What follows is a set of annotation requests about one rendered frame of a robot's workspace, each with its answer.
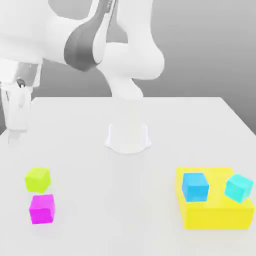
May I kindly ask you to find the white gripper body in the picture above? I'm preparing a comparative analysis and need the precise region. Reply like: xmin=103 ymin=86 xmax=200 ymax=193
xmin=0 ymin=85 xmax=32 ymax=133

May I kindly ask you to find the small lime green cube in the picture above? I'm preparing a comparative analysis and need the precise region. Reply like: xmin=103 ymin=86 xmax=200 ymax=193
xmin=24 ymin=166 xmax=52 ymax=194

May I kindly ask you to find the small magenta cube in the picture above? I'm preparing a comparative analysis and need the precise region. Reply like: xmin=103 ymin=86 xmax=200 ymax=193
xmin=28 ymin=193 xmax=56 ymax=225

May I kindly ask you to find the small blue cube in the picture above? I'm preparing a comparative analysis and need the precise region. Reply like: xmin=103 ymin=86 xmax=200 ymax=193
xmin=181 ymin=172 xmax=210 ymax=203

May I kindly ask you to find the small turquoise cube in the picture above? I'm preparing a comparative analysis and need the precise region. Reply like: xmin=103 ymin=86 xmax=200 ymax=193
xmin=223 ymin=173 xmax=255 ymax=205

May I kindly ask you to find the large yellow box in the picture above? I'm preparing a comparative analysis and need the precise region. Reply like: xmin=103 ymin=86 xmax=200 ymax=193
xmin=174 ymin=166 xmax=256 ymax=230

